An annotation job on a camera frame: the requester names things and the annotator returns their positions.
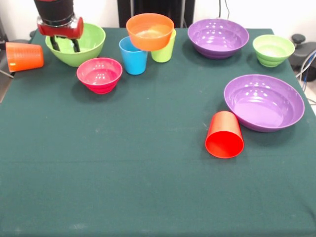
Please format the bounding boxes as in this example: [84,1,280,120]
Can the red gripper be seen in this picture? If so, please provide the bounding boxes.
[37,16,84,53]

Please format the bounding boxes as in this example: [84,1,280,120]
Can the large green bowl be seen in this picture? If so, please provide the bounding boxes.
[45,23,106,68]

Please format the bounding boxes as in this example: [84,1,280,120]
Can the orange cup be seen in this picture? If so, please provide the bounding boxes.
[5,41,44,73]

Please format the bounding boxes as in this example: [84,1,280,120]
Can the orange bowl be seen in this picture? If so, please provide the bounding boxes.
[126,13,175,52]

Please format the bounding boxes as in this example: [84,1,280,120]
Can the red cup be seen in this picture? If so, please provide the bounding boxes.
[205,111,245,159]

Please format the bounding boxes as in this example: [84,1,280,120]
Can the pink bowl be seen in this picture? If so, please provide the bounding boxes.
[76,57,123,95]

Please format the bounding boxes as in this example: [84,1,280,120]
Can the black chair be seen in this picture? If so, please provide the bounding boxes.
[290,34,316,82]
[0,17,37,78]

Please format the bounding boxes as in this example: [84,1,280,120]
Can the blue cup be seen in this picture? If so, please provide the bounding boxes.
[118,36,148,76]

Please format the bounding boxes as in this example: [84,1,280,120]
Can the yellow-green cup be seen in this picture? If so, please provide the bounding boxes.
[150,28,177,63]

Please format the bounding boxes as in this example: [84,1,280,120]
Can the purple bowl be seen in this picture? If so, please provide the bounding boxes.
[224,74,306,133]
[187,18,250,60]

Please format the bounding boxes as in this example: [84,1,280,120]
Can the dark green tablecloth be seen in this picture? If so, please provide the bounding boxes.
[0,26,316,237]

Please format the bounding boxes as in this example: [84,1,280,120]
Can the small green bowl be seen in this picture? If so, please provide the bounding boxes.
[252,34,296,68]

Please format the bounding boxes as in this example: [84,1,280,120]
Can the black cable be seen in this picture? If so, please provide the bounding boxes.
[218,0,232,20]

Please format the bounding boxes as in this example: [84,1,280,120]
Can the white cable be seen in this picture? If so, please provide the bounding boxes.
[295,55,316,79]

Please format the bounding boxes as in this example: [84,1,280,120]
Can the blue cable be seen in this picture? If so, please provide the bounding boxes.
[301,49,316,83]

